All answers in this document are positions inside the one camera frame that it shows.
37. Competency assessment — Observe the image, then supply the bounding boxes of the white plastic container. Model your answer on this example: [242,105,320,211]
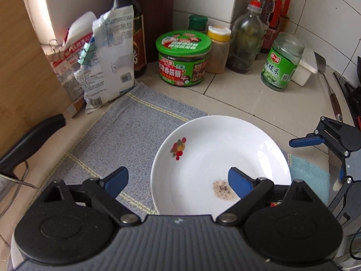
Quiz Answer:
[292,54,319,87]

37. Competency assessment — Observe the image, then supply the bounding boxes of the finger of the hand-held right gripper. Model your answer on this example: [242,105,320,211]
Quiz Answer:
[327,176,354,212]
[289,117,357,159]

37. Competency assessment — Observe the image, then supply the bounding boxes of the red white seasoning bag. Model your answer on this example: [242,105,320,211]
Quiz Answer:
[46,20,96,118]

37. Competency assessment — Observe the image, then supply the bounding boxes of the wire knife rack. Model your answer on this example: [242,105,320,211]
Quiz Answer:
[0,160,39,218]

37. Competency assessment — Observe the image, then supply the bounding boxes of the green capped bottle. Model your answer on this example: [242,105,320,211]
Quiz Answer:
[188,15,208,34]

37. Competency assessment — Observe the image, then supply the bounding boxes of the clear glass bottle red cap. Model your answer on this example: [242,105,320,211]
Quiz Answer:
[226,0,265,74]

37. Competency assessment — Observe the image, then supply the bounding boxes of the black cable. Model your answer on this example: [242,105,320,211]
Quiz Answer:
[349,230,361,262]

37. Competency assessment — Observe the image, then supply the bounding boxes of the wooden cutting board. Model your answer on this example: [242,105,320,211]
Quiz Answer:
[0,0,72,160]

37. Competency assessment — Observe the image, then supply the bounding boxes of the metal binder clip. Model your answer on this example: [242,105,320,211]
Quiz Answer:
[48,38,64,55]

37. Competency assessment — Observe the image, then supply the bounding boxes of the tall oil bottle red label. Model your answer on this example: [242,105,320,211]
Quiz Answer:
[250,0,276,54]
[268,0,286,36]

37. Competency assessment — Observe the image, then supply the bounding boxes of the teal binder clips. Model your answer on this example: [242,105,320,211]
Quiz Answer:
[78,38,98,66]

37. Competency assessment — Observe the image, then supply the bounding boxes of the white plate with fruit print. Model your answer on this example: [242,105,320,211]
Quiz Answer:
[150,115,292,215]

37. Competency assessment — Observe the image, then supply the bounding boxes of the black handled cleaver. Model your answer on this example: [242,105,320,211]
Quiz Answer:
[0,114,66,204]

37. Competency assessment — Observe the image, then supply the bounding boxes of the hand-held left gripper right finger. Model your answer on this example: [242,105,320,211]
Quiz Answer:
[216,167,319,225]

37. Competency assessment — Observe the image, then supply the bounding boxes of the green label glass jar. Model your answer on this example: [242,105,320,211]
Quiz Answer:
[261,32,306,92]

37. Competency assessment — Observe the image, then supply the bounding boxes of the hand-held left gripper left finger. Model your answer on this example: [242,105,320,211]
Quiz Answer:
[42,167,141,227]

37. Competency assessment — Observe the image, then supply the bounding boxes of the green lidded sauce jar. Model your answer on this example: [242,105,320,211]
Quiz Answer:
[156,30,212,87]

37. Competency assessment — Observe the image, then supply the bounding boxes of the yellow lidded spice jar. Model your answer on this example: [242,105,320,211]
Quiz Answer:
[207,25,232,74]

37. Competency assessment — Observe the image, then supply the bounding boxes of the grey checked cloth mat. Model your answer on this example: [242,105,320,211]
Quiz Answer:
[37,82,292,215]

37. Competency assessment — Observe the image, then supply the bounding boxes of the white plastic seasoning bag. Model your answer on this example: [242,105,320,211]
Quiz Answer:
[74,6,136,115]

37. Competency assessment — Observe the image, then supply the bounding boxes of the metal spatula wooden handle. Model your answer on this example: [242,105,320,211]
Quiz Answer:
[314,51,343,123]

